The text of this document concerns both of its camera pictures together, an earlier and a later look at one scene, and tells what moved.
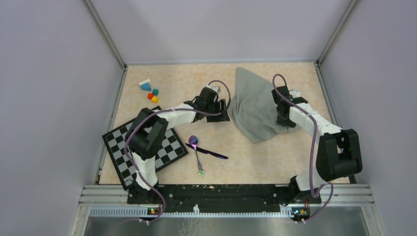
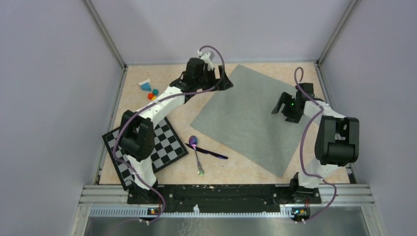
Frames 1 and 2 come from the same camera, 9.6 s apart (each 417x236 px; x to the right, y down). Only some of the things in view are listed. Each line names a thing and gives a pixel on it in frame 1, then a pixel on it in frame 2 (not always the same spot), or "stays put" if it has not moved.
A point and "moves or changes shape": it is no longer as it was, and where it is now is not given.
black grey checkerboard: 116,142 stays put
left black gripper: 224,117 -> 224,83
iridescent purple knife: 206,152 stays put
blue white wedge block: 145,85 stays put
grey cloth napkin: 253,108 moves or changes shape
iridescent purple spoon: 193,140 stays put
